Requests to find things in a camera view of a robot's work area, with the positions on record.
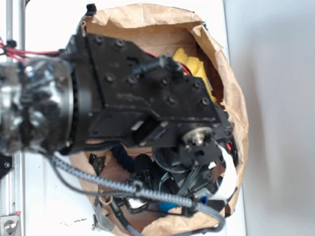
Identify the metal corner bracket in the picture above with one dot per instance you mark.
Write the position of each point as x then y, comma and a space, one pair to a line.
10, 225

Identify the aluminium extrusion rail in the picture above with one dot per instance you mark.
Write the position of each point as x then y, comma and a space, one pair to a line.
12, 164

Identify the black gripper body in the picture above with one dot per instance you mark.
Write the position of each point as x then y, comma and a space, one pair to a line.
208, 170

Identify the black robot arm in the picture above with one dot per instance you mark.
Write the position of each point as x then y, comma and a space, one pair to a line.
101, 92

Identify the brown paper bag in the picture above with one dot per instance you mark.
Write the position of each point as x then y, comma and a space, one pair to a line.
164, 29

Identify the yellow knitted cloth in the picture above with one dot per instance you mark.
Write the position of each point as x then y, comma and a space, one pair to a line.
197, 71

